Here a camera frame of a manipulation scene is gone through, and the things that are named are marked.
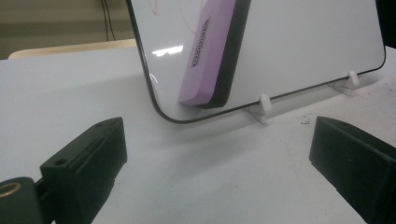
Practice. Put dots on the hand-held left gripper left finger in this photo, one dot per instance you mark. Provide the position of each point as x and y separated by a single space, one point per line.
84 168

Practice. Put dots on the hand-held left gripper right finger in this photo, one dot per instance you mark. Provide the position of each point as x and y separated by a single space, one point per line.
358 161

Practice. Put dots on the white whiteboard with black edge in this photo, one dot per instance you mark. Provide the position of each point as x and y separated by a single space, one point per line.
295 46

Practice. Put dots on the purple and black whiteboard eraser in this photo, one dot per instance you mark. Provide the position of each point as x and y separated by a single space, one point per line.
208 62

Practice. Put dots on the white plastic whiteboard stand foot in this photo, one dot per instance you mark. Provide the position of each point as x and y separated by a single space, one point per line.
350 82
264 107

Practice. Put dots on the light wooden table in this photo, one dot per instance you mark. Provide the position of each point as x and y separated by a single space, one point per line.
71 49

